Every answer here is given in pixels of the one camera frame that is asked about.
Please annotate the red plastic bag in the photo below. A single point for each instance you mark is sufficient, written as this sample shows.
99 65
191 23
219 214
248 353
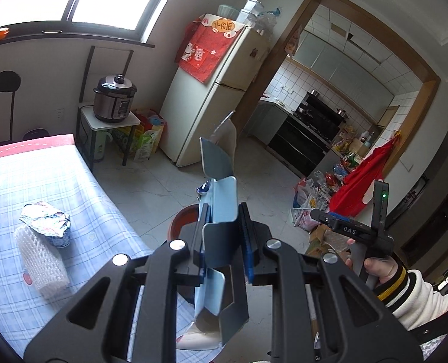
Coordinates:
356 185

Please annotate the person's right hand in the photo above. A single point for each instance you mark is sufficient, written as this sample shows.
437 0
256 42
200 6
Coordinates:
382 270

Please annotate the pale green plastic jug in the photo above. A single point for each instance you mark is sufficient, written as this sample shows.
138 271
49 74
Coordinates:
101 147

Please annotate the blue plaid tablecloth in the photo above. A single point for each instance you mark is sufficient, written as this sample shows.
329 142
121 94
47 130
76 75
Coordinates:
57 181

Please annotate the white refrigerator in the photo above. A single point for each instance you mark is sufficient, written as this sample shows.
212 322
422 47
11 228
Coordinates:
201 121

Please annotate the reddish brown plastic basin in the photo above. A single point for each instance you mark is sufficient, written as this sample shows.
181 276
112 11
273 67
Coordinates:
184 217

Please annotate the red paper bag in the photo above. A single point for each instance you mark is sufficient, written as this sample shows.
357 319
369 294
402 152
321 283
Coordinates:
144 117

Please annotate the brown cardboard box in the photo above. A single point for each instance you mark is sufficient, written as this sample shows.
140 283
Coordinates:
326 240

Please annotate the small white side table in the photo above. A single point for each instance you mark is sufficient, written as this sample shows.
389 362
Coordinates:
95 119

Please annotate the yellow green plastic bag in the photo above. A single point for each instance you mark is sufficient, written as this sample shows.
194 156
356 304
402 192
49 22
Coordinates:
148 143

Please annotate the light blue cardboard box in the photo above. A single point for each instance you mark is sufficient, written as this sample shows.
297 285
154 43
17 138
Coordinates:
220 200

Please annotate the clear plastic bag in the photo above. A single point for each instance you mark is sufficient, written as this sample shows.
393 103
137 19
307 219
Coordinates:
267 20

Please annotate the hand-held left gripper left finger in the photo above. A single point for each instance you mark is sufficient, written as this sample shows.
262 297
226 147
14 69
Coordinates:
204 221

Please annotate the red printed cloth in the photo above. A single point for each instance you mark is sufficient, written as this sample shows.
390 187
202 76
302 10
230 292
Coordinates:
205 53

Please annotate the grey wall cabinets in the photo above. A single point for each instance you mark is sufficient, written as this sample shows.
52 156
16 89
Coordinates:
341 64

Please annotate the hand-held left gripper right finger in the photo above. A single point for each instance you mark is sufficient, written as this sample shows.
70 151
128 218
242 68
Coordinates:
245 249

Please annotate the pale green basin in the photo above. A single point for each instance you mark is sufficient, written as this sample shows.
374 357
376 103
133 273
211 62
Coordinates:
227 10

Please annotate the crumpled snack wrapper cup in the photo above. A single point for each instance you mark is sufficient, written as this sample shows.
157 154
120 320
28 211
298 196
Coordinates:
46 221

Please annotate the white carton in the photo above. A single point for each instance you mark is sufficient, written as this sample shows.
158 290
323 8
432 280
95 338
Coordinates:
249 11

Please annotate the white bubble wrap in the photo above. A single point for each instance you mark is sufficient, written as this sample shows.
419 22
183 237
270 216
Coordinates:
39 261

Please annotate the black window sill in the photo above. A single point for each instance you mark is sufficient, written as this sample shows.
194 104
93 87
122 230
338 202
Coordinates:
76 37

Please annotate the white plastic bag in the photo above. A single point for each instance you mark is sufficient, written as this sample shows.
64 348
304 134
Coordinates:
305 208

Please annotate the steel pot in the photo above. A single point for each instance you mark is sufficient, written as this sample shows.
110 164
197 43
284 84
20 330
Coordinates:
341 112
314 93

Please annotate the white wall socket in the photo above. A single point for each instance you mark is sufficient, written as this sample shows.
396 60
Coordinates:
58 114

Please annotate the wooden door frame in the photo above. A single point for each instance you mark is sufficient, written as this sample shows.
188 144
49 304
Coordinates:
379 39

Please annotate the black integrated stove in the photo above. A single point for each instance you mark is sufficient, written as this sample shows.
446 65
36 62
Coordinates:
299 143

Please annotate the colourful carton box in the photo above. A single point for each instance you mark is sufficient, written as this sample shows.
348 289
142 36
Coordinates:
124 140

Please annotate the steel pressure cooker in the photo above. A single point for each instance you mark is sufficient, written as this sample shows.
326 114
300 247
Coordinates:
112 102

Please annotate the group of bottles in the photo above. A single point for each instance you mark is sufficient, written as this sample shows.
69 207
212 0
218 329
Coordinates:
350 151

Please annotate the black chair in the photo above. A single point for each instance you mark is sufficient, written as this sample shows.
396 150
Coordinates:
5 82

